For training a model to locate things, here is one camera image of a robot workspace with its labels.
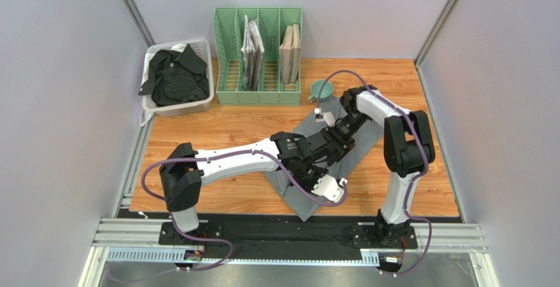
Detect grey long sleeve shirt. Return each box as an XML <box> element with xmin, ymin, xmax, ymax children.
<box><xmin>264</xmin><ymin>97</ymin><xmax>384</xmax><ymax>222</ymax></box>

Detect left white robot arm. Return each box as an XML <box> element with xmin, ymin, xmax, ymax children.
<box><xmin>159</xmin><ymin>132</ymin><xmax>344</xmax><ymax>232</ymax></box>

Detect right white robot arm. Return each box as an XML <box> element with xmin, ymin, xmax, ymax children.
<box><xmin>315</xmin><ymin>85</ymin><xmax>435</xmax><ymax>247</ymax></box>

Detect teal cup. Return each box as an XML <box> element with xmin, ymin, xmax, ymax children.
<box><xmin>308</xmin><ymin>79</ymin><xmax>334</xmax><ymax>102</ymax></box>

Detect brown books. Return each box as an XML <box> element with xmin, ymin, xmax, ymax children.
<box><xmin>279</xmin><ymin>23</ymin><xmax>301</xmax><ymax>84</ymax></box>

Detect grey magazines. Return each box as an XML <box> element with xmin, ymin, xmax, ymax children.
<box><xmin>241</xmin><ymin>15</ymin><xmax>265</xmax><ymax>91</ymax></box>

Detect green file organizer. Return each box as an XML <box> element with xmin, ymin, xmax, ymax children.
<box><xmin>213</xmin><ymin>7</ymin><xmax>303</xmax><ymax>106</ymax></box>

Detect black striped shirt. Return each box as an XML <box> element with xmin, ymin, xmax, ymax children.
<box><xmin>139</xmin><ymin>43</ymin><xmax>210</xmax><ymax>107</ymax></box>

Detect white laundry basket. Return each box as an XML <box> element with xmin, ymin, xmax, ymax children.
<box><xmin>138</xmin><ymin>39</ymin><xmax>214</xmax><ymax>117</ymax></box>

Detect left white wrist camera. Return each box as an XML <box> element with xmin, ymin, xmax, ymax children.
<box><xmin>312</xmin><ymin>175</ymin><xmax>348</xmax><ymax>204</ymax></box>

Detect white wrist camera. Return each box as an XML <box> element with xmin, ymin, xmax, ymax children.
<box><xmin>314</xmin><ymin>108</ymin><xmax>337</xmax><ymax>127</ymax></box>
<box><xmin>312</xmin><ymin>175</ymin><xmax>348</xmax><ymax>204</ymax></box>

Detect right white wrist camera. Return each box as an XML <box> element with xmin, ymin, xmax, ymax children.
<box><xmin>314</xmin><ymin>108</ymin><xmax>337</xmax><ymax>127</ymax></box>

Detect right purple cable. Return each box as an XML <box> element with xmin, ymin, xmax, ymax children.
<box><xmin>315</xmin><ymin>69</ymin><xmax>434</xmax><ymax>277</ymax></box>

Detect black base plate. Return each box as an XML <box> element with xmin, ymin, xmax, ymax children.
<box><xmin>118</xmin><ymin>210</ymin><xmax>419</xmax><ymax>261</ymax></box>

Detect aluminium frame rail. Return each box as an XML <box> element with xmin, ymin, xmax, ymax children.
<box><xmin>93</xmin><ymin>214</ymin><xmax>488</xmax><ymax>266</ymax></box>

